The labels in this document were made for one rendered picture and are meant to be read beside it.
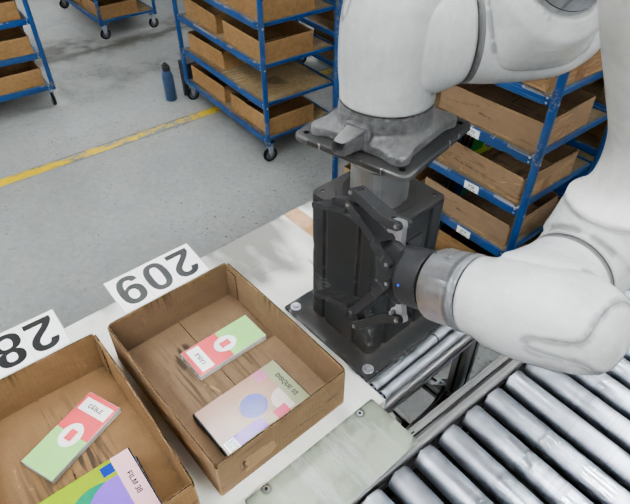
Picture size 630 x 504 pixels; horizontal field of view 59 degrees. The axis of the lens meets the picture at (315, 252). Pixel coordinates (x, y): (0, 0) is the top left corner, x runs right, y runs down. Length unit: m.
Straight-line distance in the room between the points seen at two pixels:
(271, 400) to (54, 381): 0.42
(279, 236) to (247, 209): 1.35
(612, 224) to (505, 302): 0.15
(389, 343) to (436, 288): 0.57
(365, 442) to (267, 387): 0.21
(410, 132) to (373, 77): 0.11
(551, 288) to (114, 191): 2.68
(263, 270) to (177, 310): 0.24
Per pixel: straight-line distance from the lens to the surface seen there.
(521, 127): 1.92
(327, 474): 1.03
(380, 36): 0.82
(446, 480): 1.06
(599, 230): 0.65
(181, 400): 1.13
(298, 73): 3.29
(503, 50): 0.87
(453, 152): 2.13
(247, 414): 1.07
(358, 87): 0.86
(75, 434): 1.13
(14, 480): 1.14
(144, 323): 1.20
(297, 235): 1.44
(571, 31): 0.85
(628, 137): 0.60
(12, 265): 2.79
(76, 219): 2.94
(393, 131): 0.88
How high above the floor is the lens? 1.67
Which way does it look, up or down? 42 degrees down
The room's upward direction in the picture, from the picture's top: straight up
